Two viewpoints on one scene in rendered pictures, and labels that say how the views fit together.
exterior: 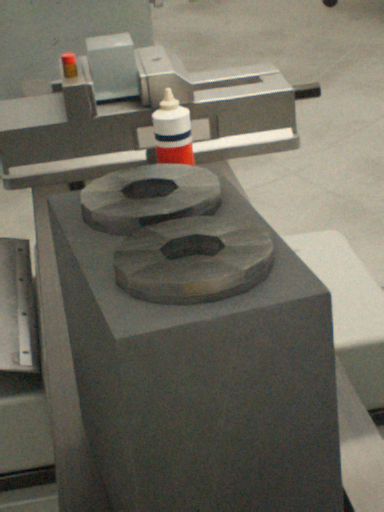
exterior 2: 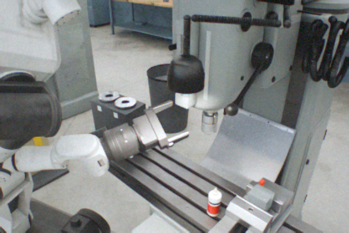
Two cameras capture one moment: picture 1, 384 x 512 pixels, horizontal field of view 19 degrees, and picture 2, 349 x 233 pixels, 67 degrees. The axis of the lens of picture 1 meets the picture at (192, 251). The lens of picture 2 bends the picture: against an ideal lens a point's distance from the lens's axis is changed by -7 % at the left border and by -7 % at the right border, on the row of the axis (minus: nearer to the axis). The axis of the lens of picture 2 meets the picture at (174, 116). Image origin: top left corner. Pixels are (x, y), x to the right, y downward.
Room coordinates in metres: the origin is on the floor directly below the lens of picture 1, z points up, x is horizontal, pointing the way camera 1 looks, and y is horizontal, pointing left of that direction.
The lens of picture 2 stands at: (1.60, -0.50, 1.67)
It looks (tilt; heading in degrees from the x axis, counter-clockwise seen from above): 30 degrees down; 139
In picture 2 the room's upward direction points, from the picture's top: straight up
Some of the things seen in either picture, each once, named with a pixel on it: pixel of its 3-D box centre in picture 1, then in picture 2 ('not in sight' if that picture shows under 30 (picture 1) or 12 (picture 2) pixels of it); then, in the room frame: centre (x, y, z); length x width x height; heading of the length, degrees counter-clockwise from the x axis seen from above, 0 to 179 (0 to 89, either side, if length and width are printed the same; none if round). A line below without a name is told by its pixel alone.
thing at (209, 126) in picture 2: not in sight; (209, 122); (1.13, 0.05, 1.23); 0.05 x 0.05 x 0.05
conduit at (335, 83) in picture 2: not in sight; (320, 48); (1.29, 0.34, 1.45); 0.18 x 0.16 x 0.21; 96
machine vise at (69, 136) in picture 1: (142, 106); (252, 217); (1.33, 0.04, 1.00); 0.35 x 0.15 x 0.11; 96
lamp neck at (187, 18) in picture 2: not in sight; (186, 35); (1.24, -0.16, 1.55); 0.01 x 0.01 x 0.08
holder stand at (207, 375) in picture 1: (187, 360); (119, 119); (0.64, 0.01, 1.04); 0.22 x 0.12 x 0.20; 13
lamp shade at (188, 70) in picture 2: not in sight; (186, 71); (1.24, -0.16, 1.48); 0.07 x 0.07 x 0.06
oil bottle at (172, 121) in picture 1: (173, 136); (214, 200); (1.21, 0.01, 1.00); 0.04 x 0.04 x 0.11
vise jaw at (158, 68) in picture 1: (161, 74); (248, 215); (1.34, 0.01, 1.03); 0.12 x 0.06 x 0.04; 6
